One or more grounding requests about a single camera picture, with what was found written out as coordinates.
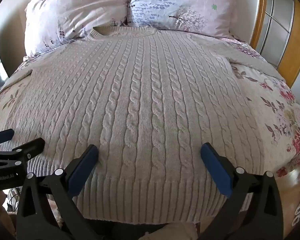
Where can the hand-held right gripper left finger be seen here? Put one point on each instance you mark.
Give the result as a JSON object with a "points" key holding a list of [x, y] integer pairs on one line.
{"points": [[83, 167]]}

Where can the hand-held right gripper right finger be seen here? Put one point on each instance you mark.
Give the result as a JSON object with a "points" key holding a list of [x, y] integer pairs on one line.
{"points": [[215, 170]]}

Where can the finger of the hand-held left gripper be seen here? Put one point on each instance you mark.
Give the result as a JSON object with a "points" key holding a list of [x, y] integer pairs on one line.
{"points": [[2, 136], [27, 148]]}

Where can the floral bedsheet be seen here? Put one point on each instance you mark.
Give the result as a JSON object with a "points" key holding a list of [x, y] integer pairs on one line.
{"points": [[277, 105]]}

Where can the pink floral pillow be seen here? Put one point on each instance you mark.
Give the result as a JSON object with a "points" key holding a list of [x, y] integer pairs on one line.
{"points": [[72, 12]]}

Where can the wooden wardrobe with glass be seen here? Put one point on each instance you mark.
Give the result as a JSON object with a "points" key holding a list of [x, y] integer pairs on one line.
{"points": [[297, 45]]}

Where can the pale blue floral pillow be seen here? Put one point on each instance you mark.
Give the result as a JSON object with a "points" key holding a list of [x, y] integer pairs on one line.
{"points": [[180, 2]]}

